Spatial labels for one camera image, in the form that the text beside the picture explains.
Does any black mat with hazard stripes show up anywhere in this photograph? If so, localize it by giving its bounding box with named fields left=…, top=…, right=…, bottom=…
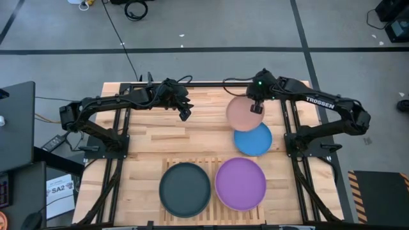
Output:
left=347, top=170, right=409, bottom=224

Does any black computer mouse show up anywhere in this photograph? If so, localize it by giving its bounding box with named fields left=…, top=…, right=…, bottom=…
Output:
left=20, top=211, right=43, bottom=230

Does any thin black looped cable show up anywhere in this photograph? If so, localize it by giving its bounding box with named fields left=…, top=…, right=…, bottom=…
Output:
left=366, top=8, right=389, bottom=31

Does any white printed paper sheet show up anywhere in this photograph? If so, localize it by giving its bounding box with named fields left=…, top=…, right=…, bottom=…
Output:
left=46, top=174, right=76, bottom=220

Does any blue plate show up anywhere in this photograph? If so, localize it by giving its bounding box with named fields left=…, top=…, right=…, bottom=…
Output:
left=233, top=122, right=274, bottom=157

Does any dark grey monitor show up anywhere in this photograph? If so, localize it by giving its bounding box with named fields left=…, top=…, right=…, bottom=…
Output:
left=0, top=80, right=36, bottom=173

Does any small black keypad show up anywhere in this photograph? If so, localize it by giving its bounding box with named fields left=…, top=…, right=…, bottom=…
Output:
left=0, top=181, right=10, bottom=208

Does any coiled black cable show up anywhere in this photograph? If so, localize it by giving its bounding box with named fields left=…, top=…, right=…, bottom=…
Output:
left=123, top=0, right=149, bottom=22

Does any black box with blue panel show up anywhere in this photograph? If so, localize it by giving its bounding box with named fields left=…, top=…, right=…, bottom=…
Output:
left=385, top=15, right=409, bottom=44

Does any black equipment case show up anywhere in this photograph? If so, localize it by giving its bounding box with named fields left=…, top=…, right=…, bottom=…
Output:
left=374, top=0, right=409, bottom=23

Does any pink plate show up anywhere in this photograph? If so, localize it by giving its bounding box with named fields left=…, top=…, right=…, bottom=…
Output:
left=226, top=95, right=265, bottom=132

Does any wooden slatted shelf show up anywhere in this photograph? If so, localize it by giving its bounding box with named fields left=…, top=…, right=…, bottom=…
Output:
left=158, top=156, right=266, bottom=226

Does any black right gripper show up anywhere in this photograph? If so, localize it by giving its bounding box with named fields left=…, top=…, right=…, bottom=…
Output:
left=246, top=68, right=277, bottom=114

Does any yellow cable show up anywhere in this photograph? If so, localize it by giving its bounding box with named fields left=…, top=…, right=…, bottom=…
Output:
left=34, top=113, right=62, bottom=125

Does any dark grey plate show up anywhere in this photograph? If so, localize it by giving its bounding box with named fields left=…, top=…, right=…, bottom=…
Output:
left=158, top=162, right=212, bottom=219

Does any black power adapter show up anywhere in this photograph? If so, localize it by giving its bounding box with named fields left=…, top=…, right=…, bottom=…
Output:
left=40, top=134, right=67, bottom=153

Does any thin black straight cable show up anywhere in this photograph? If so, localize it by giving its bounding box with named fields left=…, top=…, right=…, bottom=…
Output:
left=35, top=96, right=81, bottom=103

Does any long black floor cable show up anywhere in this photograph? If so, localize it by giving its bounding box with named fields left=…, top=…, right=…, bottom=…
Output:
left=100, top=0, right=143, bottom=82

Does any dark grey desk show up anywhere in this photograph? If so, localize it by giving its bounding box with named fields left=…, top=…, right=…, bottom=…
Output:
left=0, top=161, right=48, bottom=230

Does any flat black object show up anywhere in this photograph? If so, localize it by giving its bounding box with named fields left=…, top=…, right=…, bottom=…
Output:
left=110, top=0, right=154, bottom=5

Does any purple plate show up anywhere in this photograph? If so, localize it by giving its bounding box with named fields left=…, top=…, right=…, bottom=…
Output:
left=214, top=157, right=267, bottom=212

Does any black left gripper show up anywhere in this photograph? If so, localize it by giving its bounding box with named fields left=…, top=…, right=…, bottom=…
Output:
left=161, top=83, right=195, bottom=121

